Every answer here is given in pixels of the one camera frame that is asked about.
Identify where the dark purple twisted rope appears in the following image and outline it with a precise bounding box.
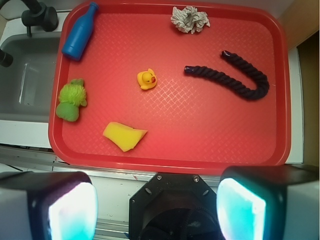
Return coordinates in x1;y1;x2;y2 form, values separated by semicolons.
184;50;270;102

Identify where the yellow rubber duck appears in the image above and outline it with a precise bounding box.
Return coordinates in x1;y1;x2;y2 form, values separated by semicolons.
137;68;158;90

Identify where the grey toy sink basin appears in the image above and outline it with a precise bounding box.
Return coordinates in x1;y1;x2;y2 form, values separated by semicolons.
0;32;61;123

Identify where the crumpled white paper towel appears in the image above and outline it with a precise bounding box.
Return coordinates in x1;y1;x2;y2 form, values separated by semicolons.
170;5;211;34

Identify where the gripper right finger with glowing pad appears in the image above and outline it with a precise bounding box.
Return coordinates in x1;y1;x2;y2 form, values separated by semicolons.
216;164;320;240

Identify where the blue plastic bottle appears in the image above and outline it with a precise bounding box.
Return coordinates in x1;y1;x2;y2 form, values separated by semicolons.
61;2;99;61

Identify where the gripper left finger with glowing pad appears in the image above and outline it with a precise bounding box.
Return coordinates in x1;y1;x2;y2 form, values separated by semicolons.
0;171;98;240

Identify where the red plastic tray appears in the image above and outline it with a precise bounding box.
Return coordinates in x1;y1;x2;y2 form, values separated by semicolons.
48;0;291;175

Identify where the black toy faucet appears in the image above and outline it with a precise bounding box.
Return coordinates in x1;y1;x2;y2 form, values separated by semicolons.
0;0;60;37

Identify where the green fuzzy sponge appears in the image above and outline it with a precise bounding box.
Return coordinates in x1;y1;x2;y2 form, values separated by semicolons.
55;78;88;122

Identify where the yellow sponge piece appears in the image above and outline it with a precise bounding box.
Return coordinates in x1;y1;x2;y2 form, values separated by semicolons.
103;122;148;152

